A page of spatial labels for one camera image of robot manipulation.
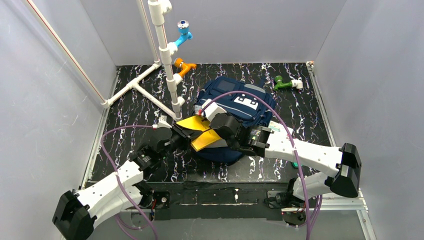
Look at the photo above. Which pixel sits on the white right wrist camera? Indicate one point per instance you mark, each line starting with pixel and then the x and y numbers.
pixel 211 111

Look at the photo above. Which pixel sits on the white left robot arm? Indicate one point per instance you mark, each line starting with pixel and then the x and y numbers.
pixel 77 214

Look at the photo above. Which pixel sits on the white PVC pipe stand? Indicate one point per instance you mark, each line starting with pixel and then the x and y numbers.
pixel 162 57

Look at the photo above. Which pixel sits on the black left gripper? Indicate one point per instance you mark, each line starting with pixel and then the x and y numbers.
pixel 182 135

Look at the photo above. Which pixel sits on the orange tap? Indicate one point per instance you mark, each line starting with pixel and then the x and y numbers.
pixel 184 67

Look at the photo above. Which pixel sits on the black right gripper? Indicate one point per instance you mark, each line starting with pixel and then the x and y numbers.
pixel 218 125

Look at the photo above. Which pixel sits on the navy blue student backpack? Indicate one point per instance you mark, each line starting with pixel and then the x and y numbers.
pixel 244 107

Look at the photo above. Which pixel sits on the green tap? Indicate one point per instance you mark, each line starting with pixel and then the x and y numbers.
pixel 279 84

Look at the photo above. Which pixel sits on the small card box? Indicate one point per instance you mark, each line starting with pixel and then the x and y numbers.
pixel 276 126

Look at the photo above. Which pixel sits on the yellow book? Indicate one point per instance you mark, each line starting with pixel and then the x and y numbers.
pixel 204 136

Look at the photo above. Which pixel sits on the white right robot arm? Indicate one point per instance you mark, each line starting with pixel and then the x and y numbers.
pixel 339 168

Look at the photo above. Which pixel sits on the blue tap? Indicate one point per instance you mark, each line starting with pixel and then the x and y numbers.
pixel 184 33

